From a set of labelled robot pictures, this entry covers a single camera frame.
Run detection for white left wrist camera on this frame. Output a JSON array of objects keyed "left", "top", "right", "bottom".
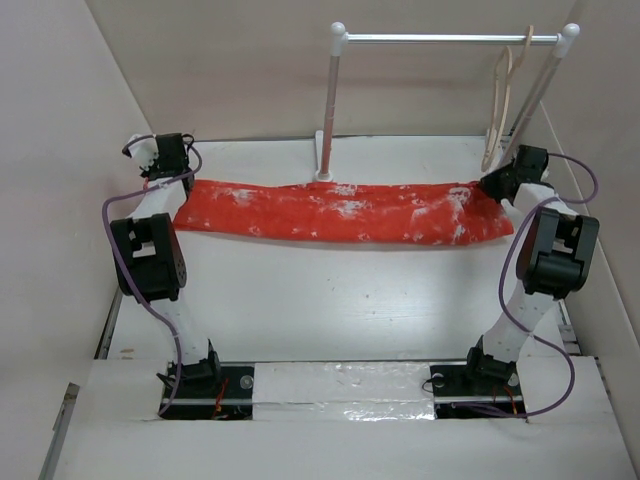
[{"left": 122, "top": 134, "right": 159, "bottom": 172}]

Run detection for white clothes rack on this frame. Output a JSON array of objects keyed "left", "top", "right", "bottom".
[{"left": 314, "top": 22, "right": 581, "bottom": 183}]

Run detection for wooden clothes hanger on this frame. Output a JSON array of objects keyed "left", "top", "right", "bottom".
[{"left": 481, "top": 25, "right": 535, "bottom": 173}]

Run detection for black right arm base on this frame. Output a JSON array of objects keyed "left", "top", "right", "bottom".
[{"left": 421, "top": 346, "right": 526, "bottom": 419}]

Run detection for red white patterned trousers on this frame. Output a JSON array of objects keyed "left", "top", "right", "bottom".
[{"left": 174, "top": 180, "right": 514, "bottom": 246}]

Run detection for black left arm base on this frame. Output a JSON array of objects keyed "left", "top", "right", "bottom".
[{"left": 161, "top": 362, "right": 255, "bottom": 421}]

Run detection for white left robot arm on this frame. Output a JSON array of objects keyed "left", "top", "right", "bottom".
[{"left": 102, "top": 133, "right": 223, "bottom": 397}]

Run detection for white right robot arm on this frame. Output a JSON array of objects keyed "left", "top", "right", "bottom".
[{"left": 462, "top": 145, "right": 600, "bottom": 394}]

